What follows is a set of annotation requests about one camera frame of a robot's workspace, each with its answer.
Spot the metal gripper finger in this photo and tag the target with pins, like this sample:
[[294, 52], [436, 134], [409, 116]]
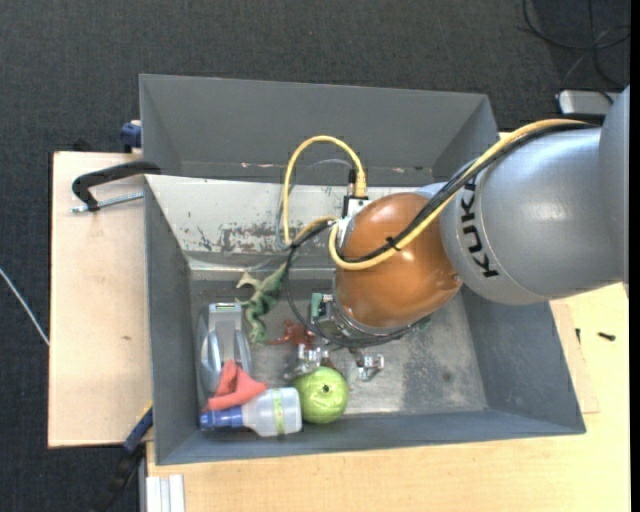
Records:
[[306, 358], [369, 364]]

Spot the red clear plastic toy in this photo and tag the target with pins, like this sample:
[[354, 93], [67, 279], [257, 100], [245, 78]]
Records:
[[294, 334]]

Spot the green apple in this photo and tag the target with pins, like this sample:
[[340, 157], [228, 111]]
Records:
[[321, 396]]

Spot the clear plastic bottle blue cap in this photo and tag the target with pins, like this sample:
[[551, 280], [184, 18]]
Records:
[[272, 411]]

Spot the grey metal bin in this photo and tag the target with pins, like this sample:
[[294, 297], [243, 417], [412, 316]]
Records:
[[430, 380]]

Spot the green toy dinosaur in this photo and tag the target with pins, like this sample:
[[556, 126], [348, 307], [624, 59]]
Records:
[[262, 300]]

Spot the orange-red cloth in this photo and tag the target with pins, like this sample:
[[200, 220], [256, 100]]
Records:
[[235, 387]]

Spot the silver grey tape dispenser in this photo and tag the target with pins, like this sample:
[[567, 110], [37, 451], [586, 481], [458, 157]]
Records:
[[222, 332]]

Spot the pale wood board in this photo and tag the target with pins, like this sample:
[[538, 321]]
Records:
[[97, 300]]

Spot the small black screw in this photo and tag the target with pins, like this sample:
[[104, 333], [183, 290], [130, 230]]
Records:
[[606, 336]]

